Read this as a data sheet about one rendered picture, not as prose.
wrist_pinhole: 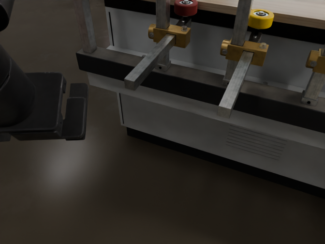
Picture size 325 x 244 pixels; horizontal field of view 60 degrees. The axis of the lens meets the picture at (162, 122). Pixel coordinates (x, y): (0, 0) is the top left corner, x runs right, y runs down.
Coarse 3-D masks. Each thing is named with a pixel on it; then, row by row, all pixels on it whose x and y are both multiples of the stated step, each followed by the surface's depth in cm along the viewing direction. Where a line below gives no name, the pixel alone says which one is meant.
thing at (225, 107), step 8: (256, 40) 90; (248, 56) 82; (240, 64) 79; (248, 64) 79; (240, 72) 76; (232, 80) 73; (240, 80) 73; (232, 88) 70; (240, 88) 74; (224, 96) 68; (232, 96) 68; (224, 104) 66; (232, 104) 66; (224, 112) 66
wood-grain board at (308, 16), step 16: (208, 0) 98; (224, 0) 98; (256, 0) 98; (272, 0) 98; (288, 0) 98; (304, 0) 98; (320, 0) 98; (288, 16) 89; (304, 16) 88; (320, 16) 88
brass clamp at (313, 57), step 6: (312, 54) 78; (318, 54) 78; (312, 60) 78; (318, 60) 78; (324, 60) 77; (306, 66) 81; (312, 66) 79; (318, 66) 79; (324, 66) 78; (318, 72) 80; (324, 72) 79
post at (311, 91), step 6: (324, 48) 77; (324, 54) 77; (312, 72) 84; (312, 78) 82; (318, 78) 82; (324, 78) 81; (312, 84) 83; (318, 84) 83; (306, 90) 86; (312, 90) 84; (318, 90) 84; (306, 96) 86; (312, 96) 86
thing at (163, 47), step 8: (176, 24) 97; (184, 24) 97; (168, 40) 88; (160, 48) 84; (168, 48) 88; (152, 56) 81; (160, 56) 83; (144, 64) 77; (152, 64) 79; (136, 72) 74; (144, 72) 76; (128, 80) 72; (136, 80) 72; (128, 88) 74; (136, 88) 74
